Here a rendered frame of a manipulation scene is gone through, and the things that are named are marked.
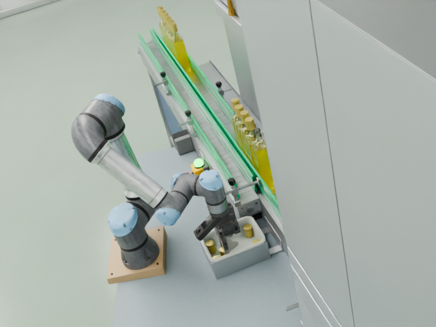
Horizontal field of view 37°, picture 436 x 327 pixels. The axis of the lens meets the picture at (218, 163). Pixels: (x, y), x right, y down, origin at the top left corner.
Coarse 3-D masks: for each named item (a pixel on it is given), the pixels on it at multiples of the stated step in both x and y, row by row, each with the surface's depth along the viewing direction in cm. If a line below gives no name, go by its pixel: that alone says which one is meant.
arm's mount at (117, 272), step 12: (156, 228) 265; (156, 240) 260; (120, 252) 260; (108, 264) 257; (120, 264) 255; (156, 264) 250; (108, 276) 252; (120, 276) 250; (132, 276) 250; (144, 276) 251
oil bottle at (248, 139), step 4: (248, 136) 253; (252, 136) 252; (248, 140) 252; (252, 140) 252; (248, 144) 253; (248, 148) 255; (248, 152) 259; (252, 156) 256; (252, 160) 257; (252, 164) 259
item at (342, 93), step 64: (256, 0) 108; (320, 0) 83; (384, 0) 79; (256, 64) 123; (320, 64) 90; (384, 64) 72; (320, 128) 100; (384, 128) 78; (320, 192) 113; (384, 192) 85; (320, 256) 129; (384, 256) 93; (320, 320) 149; (384, 320) 104
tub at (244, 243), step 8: (248, 216) 253; (240, 224) 254; (256, 224) 248; (240, 232) 255; (256, 232) 249; (208, 240) 252; (216, 240) 254; (232, 240) 255; (240, 240) 254; (248, 240) 253; (264, 240) 241; (216, 248) 253; (240, 248) 250; (248, 248) 240; (208, 256) 240; (224, 256) 238
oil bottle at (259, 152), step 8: (256, 144) 248; (264, 144) 248; (256, 152) 248; (264, 152) 249; (256, 160) 252; (264, 160) 251; (256, 168) 257; (264, 168) 253; (264, 176) 255; (272, 184) 258
